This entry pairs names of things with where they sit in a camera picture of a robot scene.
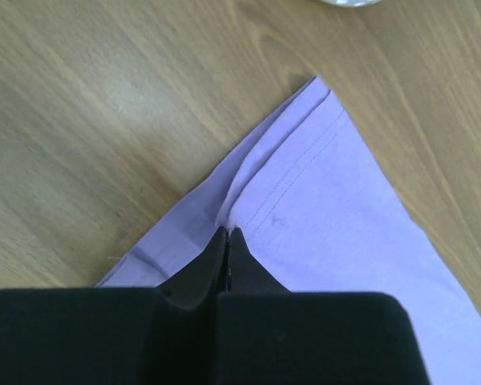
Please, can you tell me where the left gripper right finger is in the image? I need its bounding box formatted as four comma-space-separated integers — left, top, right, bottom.
218, 229, 430, 384

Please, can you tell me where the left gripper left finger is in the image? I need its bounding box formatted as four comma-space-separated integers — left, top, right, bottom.
0, 228, 228, 384

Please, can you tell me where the purple t shirt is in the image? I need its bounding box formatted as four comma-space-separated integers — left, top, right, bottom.
99, 77, 481, 384

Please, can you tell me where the white plastic laundry basket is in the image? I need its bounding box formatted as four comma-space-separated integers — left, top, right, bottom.
320, 0, 381, 8

